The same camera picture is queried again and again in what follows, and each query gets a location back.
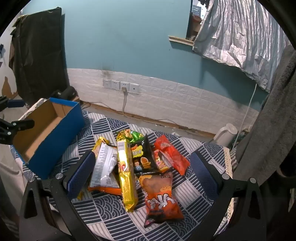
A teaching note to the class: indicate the wooden window sill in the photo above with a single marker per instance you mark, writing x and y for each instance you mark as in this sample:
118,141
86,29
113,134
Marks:
180,40

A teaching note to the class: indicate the small red orange snack packet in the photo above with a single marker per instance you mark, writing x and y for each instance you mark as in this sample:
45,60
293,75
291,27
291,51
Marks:
161,162

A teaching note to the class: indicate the brown cardboard box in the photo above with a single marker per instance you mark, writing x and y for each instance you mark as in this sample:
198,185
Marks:
75,99

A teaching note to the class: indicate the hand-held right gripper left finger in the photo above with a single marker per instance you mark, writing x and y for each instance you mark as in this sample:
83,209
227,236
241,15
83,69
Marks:
81,172

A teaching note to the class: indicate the white kettle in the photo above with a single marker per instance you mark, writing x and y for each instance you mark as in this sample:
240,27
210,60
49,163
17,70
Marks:
225,134

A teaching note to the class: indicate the blue patterned tablecloth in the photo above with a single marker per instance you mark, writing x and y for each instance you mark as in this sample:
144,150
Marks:
111,208

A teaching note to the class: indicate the blue cardboard box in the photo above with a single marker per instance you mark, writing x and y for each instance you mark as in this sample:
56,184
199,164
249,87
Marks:
46,125

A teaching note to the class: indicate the orange chips snack packet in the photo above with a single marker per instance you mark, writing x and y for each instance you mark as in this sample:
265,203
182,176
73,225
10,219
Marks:
159,199

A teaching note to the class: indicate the black device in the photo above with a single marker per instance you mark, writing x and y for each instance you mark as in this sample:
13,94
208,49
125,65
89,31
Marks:
67,92

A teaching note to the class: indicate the green snack packet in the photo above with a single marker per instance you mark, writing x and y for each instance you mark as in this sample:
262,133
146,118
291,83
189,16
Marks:
136,136

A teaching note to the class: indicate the grey cloth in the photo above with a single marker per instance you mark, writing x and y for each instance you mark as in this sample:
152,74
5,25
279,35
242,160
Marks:
266,129

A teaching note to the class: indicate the white wall socket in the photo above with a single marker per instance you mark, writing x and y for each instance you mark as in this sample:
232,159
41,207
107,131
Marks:
124,85
134,88
115,85
106,83

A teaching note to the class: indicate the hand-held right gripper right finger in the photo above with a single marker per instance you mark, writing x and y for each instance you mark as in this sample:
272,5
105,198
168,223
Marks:
205,177

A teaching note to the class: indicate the long gold snack packet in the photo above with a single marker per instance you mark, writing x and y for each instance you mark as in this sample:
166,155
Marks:
126,176

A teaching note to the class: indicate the black yellow noodle snack packet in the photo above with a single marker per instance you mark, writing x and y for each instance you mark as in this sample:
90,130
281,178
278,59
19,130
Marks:
145,162

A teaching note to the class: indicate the orange white snack packet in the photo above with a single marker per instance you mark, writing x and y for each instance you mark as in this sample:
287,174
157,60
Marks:
104,166

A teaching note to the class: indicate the silver crinkled curtain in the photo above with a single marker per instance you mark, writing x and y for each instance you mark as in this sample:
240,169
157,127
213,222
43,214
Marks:
242,34

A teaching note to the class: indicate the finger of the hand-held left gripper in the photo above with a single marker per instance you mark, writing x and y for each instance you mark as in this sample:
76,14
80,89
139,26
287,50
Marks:
16,127
15,103

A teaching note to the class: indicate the dark cloth sheet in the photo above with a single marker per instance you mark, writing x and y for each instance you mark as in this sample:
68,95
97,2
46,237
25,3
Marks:
39,53

